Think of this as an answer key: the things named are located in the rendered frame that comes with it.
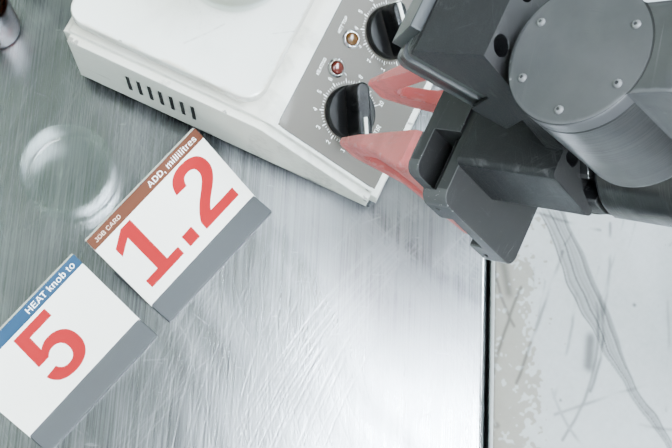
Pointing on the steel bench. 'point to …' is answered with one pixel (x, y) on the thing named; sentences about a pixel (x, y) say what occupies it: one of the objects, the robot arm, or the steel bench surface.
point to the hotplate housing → (130, 85)
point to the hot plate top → (197, 16)
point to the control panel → (362, 72)
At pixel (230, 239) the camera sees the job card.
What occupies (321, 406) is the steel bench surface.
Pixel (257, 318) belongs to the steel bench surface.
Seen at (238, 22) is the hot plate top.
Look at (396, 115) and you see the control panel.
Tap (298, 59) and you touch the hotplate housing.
